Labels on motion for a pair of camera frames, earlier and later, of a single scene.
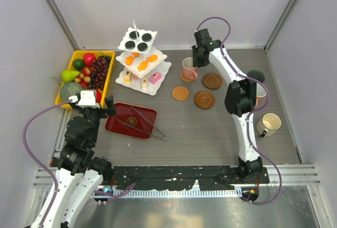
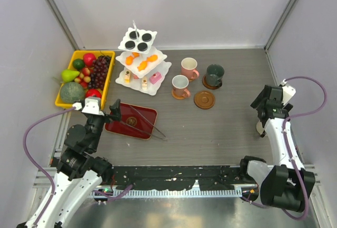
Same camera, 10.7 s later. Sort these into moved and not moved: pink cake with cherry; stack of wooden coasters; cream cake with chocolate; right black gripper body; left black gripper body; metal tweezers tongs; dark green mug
Moved: dark green mug; left black gripper body; right black gripper body
Not moved: cream cake with chocolate; stack of wooden coasters; metal tweezers tongs; pink cake with cherry
